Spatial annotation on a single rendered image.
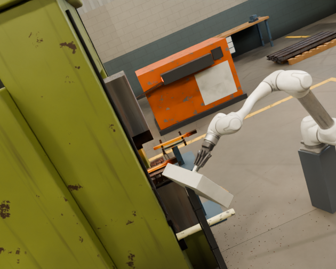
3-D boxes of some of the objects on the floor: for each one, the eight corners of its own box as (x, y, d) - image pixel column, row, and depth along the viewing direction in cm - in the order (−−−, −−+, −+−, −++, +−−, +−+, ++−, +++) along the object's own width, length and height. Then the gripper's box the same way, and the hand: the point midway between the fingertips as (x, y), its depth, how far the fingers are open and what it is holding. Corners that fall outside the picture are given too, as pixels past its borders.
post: (242, 304, 210) (190, 183, 172) (245, 309, 206) (192, 186, 169) (238, 307, 209) (184, 186, 172) (240, 311, 206) (186, 189, 168)
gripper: (220, 147, 184) (202, 181, 180) (206, 144, 195) (190, 176, 191) (212, 141, 180) (194, 175, 176) (199, 139, 191) (182, 171, 187)
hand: (194, 171), depth 184 cm, fingers closed
